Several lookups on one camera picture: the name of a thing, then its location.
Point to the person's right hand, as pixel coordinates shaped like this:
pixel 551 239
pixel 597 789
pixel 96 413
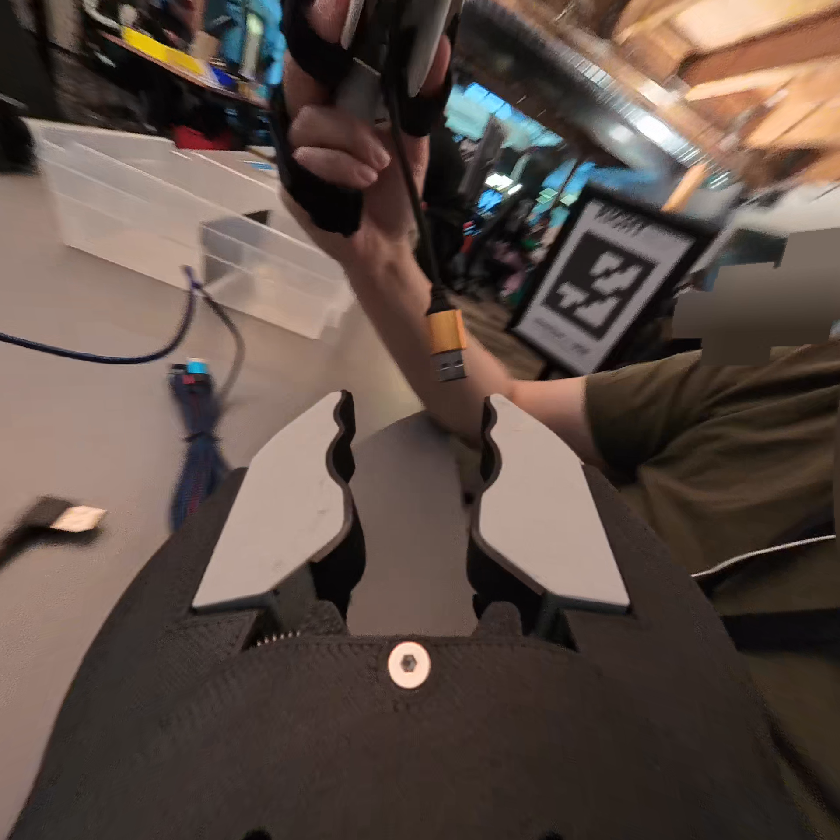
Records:
pixel 341 151

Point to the black framed tag sign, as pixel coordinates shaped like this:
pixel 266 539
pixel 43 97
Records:
pixel 610 282

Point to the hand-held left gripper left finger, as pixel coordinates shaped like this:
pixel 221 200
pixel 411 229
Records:
pixel 282 512

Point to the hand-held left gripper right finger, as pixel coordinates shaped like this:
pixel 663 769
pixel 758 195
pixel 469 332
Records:
pixel 544 518

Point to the ribbed silver ventilation duct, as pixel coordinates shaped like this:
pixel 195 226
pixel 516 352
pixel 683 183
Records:
pixel 577 85

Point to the person's right forearm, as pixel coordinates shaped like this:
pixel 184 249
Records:
pixel 420 341

